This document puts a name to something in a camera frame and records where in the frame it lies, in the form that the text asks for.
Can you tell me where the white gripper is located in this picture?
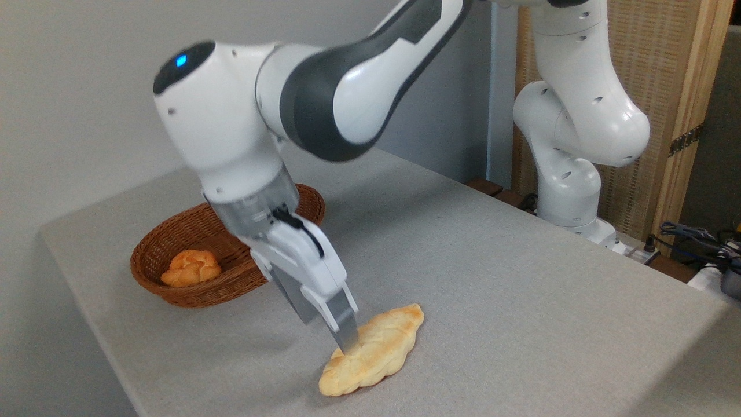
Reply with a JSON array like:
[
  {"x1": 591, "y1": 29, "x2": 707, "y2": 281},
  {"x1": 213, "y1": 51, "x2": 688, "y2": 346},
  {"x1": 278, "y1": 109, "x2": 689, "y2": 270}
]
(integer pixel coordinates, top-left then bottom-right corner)
[{"x1": 249, "y1": 217, "x2": 362, "y2": 355}]

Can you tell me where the long pale braided bread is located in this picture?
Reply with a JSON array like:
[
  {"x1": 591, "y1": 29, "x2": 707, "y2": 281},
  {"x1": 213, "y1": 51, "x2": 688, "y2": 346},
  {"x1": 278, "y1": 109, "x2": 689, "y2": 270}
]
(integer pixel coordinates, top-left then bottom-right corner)
[{"x1": 318, "y1": 303, "x2": 425, "y2": 397}]

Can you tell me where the brown wicker basket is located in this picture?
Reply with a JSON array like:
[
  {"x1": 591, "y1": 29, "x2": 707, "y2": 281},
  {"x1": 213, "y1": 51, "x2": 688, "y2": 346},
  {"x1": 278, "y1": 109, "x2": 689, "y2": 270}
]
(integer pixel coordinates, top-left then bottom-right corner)
[{"x1": 130, "y1": 183, "x2": 326, "y2": 309}]

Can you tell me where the small orange braided bread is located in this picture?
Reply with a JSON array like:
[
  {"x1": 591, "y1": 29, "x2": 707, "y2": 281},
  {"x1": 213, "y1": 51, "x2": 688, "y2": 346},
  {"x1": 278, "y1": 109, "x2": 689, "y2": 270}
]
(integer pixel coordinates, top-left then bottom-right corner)
[{"x1": 160, "y1": 250, "x2": 223, "y2": 288}]

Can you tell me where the grey tablecloth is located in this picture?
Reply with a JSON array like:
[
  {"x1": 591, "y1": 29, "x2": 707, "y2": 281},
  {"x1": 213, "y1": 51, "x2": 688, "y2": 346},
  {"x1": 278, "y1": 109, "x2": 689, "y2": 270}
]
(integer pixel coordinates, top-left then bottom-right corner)
[{"x1": 39, "y1": 145, "x2": 741, "y2": 417}]

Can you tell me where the dark brown wooden ledge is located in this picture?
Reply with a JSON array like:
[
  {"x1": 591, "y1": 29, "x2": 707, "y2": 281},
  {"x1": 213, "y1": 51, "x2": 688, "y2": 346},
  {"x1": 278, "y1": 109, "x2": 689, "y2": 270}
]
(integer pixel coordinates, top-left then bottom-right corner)
[{"x1": 467, "y1": 178, "x2": 540, "y2": 214}]

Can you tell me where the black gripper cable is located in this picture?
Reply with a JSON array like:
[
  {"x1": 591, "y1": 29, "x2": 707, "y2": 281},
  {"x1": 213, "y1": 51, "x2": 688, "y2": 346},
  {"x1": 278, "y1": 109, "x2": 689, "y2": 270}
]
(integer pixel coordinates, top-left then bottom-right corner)
[{"x1": 272, "y1": 207, "x2": 326, "y2": 259}]

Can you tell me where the dark tangled cable bundle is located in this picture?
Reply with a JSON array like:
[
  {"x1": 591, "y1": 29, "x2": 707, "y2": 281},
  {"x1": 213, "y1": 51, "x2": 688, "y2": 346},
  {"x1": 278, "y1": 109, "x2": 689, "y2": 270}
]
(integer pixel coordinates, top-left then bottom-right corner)
[{"x1": 659, "y1": 221, "x2": 741, "y2": 274}]

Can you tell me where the woven screen with wooden frame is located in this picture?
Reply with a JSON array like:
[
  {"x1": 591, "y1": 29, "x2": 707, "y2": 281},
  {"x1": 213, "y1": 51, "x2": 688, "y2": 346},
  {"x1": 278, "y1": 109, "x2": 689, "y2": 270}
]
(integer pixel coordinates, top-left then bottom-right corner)
[{"x1": 512, "y1": 0, "x2": 735, "y2": 255}]

